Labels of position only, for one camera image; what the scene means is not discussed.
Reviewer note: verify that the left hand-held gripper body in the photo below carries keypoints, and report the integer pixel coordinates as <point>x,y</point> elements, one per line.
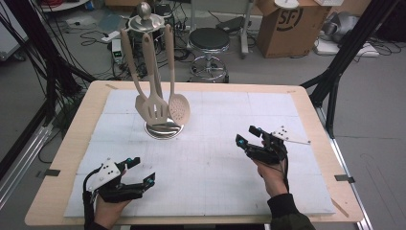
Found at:
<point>107,172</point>

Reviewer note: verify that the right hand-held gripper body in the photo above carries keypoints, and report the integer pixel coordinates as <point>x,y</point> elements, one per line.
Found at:
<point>271,153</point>

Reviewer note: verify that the beige slotted spatula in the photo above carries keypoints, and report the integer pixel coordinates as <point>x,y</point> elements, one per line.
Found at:
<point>150,64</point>

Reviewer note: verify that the beige solid spatula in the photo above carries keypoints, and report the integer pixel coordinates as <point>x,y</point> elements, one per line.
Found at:
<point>132,57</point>

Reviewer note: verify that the beige perforated skimmer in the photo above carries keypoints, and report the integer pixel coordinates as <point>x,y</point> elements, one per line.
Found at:
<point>170,64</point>

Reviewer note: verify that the metal utensil stand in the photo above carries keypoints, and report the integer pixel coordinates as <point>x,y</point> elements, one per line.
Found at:
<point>144,11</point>

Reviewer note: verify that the person's right hand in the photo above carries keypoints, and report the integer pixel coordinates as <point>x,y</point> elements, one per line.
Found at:
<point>274,180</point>

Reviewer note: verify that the person's left hand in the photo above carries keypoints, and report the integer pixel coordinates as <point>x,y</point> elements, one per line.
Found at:
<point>107,212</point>

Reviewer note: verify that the white grid mat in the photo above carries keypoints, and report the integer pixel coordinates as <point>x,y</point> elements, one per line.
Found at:
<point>191,198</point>

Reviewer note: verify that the black tape piece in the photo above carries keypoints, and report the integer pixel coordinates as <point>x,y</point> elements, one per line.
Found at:
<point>344,178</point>
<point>51,172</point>

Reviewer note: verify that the brown cardboard box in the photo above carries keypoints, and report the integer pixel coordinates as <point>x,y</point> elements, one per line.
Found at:
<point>287,41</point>

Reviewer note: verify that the black round stool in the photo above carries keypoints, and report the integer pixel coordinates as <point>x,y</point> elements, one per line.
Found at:
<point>209,38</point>

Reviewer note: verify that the black flat case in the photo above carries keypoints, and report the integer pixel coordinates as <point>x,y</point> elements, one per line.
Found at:
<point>231,25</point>

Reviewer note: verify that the white flat board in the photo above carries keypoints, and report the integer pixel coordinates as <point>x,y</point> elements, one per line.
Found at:
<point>328,48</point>

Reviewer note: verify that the white device with green display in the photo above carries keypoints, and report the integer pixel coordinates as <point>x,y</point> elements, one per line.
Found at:
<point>117,51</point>

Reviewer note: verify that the white power strip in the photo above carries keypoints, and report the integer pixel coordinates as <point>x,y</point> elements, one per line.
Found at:
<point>111,36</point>

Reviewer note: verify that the white round disc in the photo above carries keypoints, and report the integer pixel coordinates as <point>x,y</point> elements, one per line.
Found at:
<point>286,4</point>

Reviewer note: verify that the grey wrapped bundle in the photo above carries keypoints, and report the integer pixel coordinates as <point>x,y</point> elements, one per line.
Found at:
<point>341,25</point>

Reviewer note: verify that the grey cabinet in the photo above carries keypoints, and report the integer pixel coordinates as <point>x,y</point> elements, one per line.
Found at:
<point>11,41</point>

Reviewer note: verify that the white round table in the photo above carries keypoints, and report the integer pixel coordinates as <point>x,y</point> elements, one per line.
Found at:
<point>63,7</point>

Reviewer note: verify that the aluminium rail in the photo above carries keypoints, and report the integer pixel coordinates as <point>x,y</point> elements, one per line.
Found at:
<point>28,153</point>
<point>351,188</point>

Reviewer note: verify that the white metal post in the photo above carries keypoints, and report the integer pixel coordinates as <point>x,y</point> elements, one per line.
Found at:
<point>245,38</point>

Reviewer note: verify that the black metal frame stand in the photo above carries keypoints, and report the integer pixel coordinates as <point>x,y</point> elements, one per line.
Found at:
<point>356,41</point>
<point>54,76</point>

